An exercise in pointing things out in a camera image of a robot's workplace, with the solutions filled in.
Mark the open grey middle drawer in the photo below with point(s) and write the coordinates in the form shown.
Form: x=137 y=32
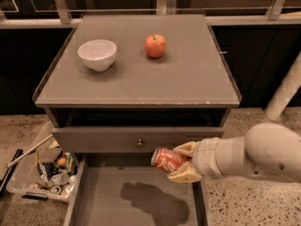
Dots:
x=129 y=192

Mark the round metal drawer knob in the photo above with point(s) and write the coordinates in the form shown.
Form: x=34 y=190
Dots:
x=139 y=143

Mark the orange fruit in bin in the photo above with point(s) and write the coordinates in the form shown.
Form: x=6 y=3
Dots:
x=62 y=161

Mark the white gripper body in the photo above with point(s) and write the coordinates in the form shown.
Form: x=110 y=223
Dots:
x=205 y=158

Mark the grey metal rod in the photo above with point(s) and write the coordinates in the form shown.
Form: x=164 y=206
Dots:
x=31 y=150

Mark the metal window railing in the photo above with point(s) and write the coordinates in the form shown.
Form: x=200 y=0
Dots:
x=54 y=13

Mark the red coke can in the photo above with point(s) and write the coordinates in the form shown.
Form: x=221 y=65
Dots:
x=167 y=160

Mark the grey top drawer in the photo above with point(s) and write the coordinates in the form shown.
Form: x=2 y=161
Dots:
x=113 y=139

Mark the red apple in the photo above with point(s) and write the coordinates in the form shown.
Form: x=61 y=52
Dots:
x=155 y=45

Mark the black flat bar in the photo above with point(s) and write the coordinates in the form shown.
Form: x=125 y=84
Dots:
x=4 y=180

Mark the white diagonal post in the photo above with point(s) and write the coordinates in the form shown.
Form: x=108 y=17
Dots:
x=285 y=92

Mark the dark snack bag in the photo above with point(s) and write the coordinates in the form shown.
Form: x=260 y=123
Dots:
x=47 y=170

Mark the white ceramic bowl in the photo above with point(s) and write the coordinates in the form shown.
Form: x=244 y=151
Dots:
x=98 y=55

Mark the grey drawer cabinet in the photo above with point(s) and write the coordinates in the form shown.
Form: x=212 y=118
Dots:
x=189 y=86

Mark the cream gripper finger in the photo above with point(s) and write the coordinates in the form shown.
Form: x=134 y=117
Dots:
x=187 y=148
x=186 y=173

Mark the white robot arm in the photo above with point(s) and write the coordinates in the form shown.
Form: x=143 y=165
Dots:
x=268 y=151

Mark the clear plastic storage bin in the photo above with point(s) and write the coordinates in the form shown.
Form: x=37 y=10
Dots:
x=26 y=180

